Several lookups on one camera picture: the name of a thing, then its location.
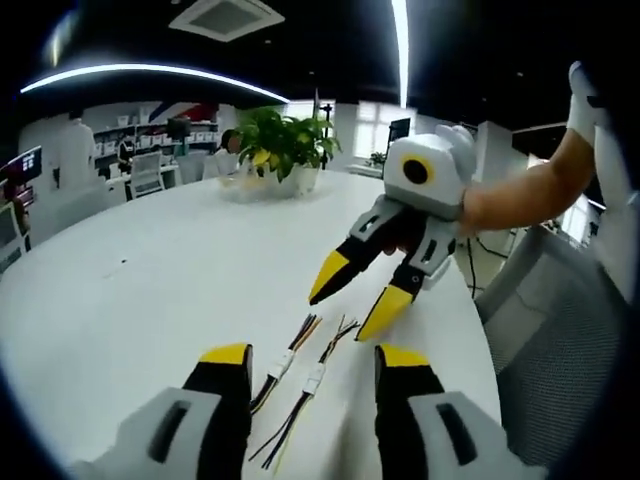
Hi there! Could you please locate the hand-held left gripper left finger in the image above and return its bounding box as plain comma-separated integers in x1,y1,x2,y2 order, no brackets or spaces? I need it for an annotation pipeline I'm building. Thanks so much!
74,342,254,480

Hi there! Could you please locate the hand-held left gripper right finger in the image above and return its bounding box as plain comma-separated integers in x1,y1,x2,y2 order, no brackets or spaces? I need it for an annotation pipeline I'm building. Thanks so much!
374,343,546,480

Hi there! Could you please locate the white JST socket with wires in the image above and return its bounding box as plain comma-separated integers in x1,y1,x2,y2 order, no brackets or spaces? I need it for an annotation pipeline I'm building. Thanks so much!
248,379,322,464
248,362,289,415

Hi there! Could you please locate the JST connector with black-yellow wires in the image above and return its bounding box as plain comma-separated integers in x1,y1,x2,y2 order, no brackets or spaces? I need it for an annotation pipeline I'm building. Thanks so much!
312,313,361,382

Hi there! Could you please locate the JST connector with coloured wires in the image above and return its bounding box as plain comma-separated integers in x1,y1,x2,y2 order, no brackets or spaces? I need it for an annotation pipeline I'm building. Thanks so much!
279,312,324,369

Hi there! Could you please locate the person's right hand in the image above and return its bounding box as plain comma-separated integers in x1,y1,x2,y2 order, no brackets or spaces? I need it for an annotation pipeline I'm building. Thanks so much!
381,235,416,257

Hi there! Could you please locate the white plant pot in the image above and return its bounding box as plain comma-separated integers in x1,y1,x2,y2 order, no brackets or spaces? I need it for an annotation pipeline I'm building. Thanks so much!
287,164,322,197

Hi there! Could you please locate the black pole stand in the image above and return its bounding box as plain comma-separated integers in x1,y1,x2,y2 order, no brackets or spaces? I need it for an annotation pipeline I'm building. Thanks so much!
312,87,335,167

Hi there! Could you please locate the green potted plant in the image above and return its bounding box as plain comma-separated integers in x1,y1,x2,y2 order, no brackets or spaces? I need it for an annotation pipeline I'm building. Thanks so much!
232,105,344,184

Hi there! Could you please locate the straight ceiling light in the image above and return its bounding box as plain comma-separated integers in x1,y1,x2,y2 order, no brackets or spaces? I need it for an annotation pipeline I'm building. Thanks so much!
390,0,412,107

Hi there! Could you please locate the grey mesh office chair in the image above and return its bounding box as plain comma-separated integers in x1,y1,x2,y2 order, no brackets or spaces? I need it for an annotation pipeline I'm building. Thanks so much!
474,222,637,472

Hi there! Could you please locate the white office chair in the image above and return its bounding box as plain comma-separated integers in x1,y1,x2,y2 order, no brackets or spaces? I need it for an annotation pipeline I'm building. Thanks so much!
129,151,165,197

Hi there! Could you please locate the white shelf with storage boxes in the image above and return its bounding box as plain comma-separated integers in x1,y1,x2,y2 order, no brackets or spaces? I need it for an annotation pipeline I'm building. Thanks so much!
94,102,222,152

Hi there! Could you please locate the ceiling air vent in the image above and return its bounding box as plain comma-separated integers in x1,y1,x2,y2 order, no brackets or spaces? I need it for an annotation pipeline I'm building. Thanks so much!
168,0,287,44

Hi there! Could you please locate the long curved ceiling light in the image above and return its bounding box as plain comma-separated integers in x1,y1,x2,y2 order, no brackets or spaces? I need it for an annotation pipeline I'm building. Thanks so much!
19,63,290,105

